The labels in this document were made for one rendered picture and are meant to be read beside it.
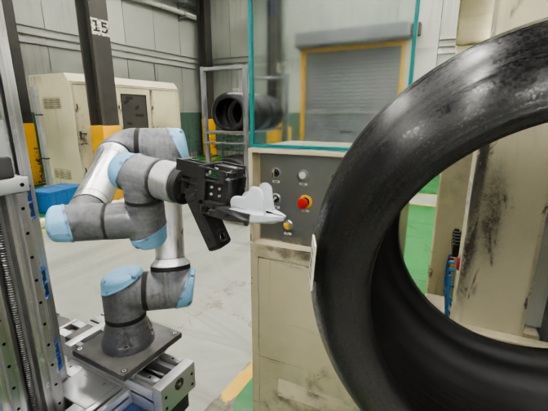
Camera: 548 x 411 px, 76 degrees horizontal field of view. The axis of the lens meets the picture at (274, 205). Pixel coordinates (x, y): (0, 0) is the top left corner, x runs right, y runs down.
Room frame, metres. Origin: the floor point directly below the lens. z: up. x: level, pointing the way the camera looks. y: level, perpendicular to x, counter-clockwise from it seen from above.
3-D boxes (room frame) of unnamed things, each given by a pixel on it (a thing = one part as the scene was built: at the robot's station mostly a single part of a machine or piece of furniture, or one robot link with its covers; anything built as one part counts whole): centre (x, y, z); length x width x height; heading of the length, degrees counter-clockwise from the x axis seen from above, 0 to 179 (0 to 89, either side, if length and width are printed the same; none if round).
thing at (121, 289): (0.94, 0.44, 0.88); 0.13 x 0.12 x 0.14; 101
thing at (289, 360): (1.37, -0.23, 0.63); 0.56 x 0.41 x 1.27; 65
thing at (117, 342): (0.94, 0.44, 0.77); 0.15 x 0.15 x 0.10
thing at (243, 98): (4.91, 0.33, 0.96); 1.36 x 0.71 x 1.92; 152
